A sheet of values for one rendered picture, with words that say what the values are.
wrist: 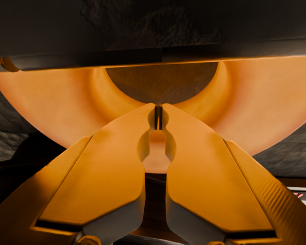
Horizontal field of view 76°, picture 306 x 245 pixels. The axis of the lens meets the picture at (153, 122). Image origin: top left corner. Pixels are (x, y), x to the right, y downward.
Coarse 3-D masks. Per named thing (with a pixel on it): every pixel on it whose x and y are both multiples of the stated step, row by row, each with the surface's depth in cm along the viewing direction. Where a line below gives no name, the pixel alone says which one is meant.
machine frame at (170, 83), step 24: (120, 72) 17; (144, 72) 17; (168, 72) 17; (192, 72) 17; (0, 96) 20; (144, 96) 19; (168, 96) 19; (192, 96) 18; (0, 120) 23; (24, 120) 22; (0, 144) 36; (288, 144) 32; (288, 168) 38
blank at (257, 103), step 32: (224, 64) 8; (256, 64) 8; (288, 64) 8; (32, 96) 10; (64, 96) 9; (96, 96) 10; (128, 96) 13; (224, 96) 10; (256, 96) 9; (288, 96) 9; (64, 128) 11; (96, 128) 11; (224, 128) 11; (256, 128) 10; (288, 128) 10; (160, 160) 14
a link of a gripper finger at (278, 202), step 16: (240, 160) 7; (256, 176) 7; (272, 176) 7; (256, 192) 6; (272, 192) 6; (288, 192) 6; (272, 208) 6; (288, 208) 6; (304, 208) 6; (272, 224) 5; (288, 224) 5; (304, 224) 5; (240, 240) 5; (256, 240) 5; (272, 240) 5; (288, 240) 5; (304, 240) 5
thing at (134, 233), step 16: (0, 176) 24; (16, 176) 24; (0, 192) 22; (160, 192) 25; (144, 208) 23; (160, 208) 24; (144, 224) 22; (160, 224) 22; (128, 240) 21; (144, 240) 21; (160, 240) 21; (176, 240) 21
